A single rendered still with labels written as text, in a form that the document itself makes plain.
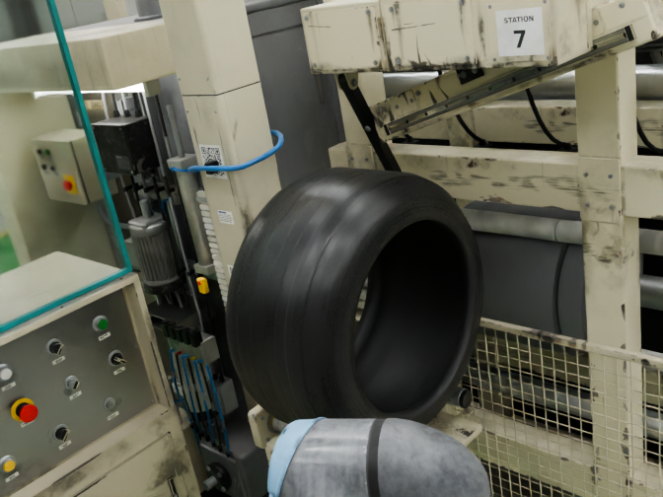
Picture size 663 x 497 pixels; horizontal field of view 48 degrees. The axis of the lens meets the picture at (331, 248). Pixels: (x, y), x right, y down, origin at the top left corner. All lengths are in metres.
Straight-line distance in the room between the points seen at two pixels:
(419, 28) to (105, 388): 1.10
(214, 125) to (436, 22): 0.50
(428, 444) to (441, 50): 0.82
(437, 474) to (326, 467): 0.13
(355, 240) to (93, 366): 0.79
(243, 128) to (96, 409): 0.76
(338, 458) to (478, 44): 0.83
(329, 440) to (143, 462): 1.07
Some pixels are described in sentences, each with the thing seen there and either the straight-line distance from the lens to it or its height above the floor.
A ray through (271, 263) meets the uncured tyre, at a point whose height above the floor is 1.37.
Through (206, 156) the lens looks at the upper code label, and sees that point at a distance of 1.67.
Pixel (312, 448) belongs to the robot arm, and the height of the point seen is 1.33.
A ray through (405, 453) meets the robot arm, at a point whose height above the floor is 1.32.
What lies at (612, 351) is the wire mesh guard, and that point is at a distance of 1.73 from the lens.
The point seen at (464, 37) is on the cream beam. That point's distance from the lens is 1.47.
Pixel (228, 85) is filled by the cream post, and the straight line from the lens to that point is 1.60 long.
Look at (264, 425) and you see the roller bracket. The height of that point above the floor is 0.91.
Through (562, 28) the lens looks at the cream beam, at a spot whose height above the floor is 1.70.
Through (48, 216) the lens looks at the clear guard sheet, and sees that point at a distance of 1.72.
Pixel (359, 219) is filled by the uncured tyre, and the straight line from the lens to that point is 1.37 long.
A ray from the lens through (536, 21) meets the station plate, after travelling 1.39.
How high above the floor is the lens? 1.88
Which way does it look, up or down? 21 degrees down
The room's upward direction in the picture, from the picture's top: 10 degrees counter-clockwise
